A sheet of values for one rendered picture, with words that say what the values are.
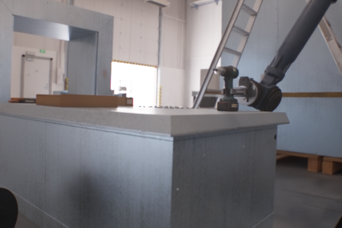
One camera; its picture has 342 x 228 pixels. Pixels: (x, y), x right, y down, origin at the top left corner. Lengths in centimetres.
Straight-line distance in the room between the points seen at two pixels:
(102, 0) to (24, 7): 1011
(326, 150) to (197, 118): 262
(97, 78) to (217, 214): 212
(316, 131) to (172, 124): 274
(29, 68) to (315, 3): 995
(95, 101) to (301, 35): 122
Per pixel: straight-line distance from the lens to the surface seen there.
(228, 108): 148
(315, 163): 338
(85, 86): 317
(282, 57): 184
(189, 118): 90
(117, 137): 108
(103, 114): 106
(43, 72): 1114
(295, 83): 352
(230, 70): 151
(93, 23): 304
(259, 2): 338
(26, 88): 1090
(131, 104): 206
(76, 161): 132
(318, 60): 347
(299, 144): 352
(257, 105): 175
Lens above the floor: 69
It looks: 1 degrees down
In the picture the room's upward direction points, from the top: 2 degrees clockwise
